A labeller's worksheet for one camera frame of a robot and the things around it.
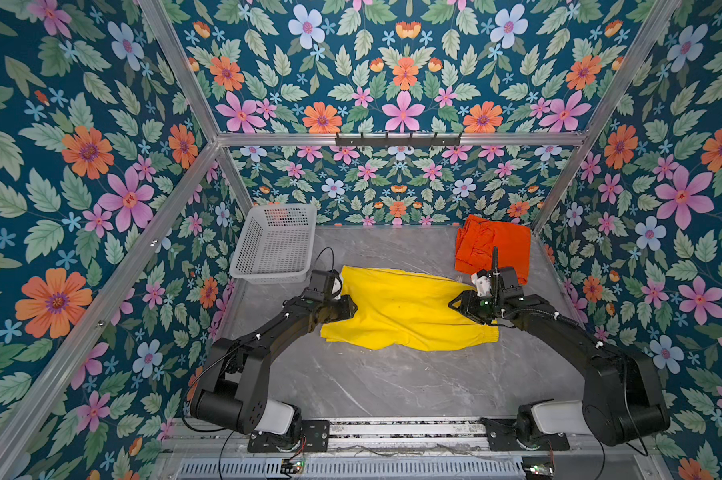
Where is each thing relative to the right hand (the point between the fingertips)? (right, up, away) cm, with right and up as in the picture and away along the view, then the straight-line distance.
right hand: (454, 304), depth 87 cm
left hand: (-29, +1, +1) cm, 29 cm away
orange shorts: (+15, +21, +27) cm, 37 cm away
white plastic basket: (-63, +19, +28) cm, 72 cm away
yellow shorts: (-14, -4, +9) cm, 17 cm away
